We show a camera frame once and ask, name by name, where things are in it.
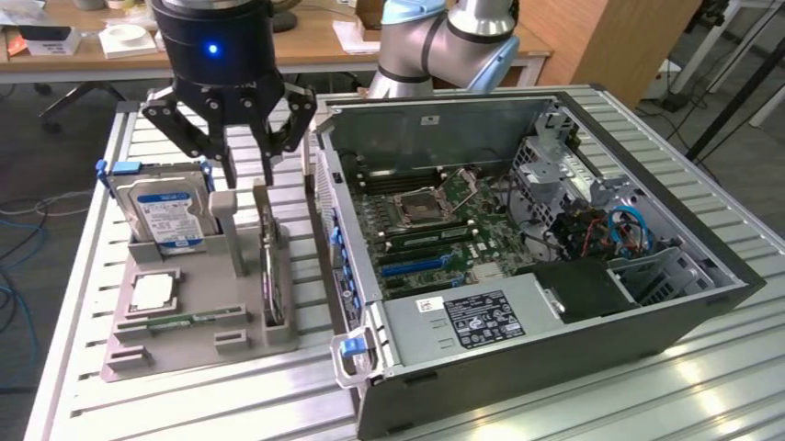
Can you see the grey power supply unit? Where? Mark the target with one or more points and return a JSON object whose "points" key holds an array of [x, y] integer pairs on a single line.
{"points": [[416, 331]]}

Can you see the brown cardboard box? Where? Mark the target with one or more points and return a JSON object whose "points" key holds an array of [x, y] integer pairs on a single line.
{"points": [[367, 14]]}

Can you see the silver chipset heat sink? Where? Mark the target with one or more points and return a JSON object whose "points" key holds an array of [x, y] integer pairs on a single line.
{"points": [[488, 272]]}

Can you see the blue expansion slot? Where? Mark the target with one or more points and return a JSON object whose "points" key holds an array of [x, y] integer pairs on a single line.
{"points": [[414, 266]]}

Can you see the wooden cabinet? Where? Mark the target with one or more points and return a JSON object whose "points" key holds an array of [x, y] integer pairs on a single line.
{"points": [[612, 46]]}

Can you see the black chair base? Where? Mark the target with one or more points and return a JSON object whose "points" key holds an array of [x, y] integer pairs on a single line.
{"points": [[78, 98]]}

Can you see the grey metal disk bay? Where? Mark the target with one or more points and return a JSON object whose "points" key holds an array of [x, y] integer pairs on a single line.
{"points": [[546, 193]]}

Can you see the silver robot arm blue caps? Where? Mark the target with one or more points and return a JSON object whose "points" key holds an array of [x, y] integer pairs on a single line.
{"points": [[416, 50]]}

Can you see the white table frame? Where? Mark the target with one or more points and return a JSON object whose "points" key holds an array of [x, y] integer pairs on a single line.
{"points": [[705, 46]]}

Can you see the grey perforated drive cage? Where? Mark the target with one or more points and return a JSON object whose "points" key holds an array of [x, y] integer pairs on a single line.
{"points": [[667, 275]]}

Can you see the CPU socket metal frame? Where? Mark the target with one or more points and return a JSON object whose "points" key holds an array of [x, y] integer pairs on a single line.
{"points": [[423, 209]]}

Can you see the black tripod pole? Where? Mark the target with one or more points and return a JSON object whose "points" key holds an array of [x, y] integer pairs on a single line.
{"points": [[735, 96]]}

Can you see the white box black label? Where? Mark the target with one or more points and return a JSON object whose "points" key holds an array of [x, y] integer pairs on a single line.
{"points": [[52, 43]]}

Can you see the blue case latch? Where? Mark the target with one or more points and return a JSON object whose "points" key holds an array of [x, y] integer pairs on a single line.
{"points": [[351, 347]]}

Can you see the hard disk in blue caddy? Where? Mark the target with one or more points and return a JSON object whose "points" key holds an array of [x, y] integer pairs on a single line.
{"points": [[165, 216]]}

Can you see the grey parts rack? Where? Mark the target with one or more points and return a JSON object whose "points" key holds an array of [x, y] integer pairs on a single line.
{"points": [[201, 285]]}

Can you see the orange packet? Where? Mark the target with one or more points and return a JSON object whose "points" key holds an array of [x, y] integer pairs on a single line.
{"points": [[14, 46]]}

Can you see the wooden desk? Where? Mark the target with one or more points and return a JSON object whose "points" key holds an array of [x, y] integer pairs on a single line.
{"points": [[305, 50]]}

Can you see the white block round dish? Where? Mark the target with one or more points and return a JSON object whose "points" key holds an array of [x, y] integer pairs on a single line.
{"points": [[125, 43]]}

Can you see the silver CPU chip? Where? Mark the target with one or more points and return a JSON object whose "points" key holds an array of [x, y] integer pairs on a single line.
{"points": [[152, 293]]}

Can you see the green graphics card black fan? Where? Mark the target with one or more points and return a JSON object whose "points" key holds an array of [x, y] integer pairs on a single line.
{"points": [[272, 266]]}

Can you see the black open PC case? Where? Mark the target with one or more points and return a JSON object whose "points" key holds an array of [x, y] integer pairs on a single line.
{"points": [[551, 367]]}

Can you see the black lamp base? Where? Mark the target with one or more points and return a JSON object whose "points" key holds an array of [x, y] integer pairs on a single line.
{"points": [[284, 20]]}

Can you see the grey cup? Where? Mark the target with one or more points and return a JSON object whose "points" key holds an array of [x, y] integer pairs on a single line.
{"points": [[90, 4]]}

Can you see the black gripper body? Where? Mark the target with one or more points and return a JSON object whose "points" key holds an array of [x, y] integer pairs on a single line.
{"points": [[215, 59]]}

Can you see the white papers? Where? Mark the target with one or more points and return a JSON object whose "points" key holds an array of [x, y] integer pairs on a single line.
{"points": [[355, 39]]}

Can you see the green RAM stick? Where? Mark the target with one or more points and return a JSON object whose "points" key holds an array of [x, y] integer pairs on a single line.
{"points": [[177, 321], [428, 236]]}

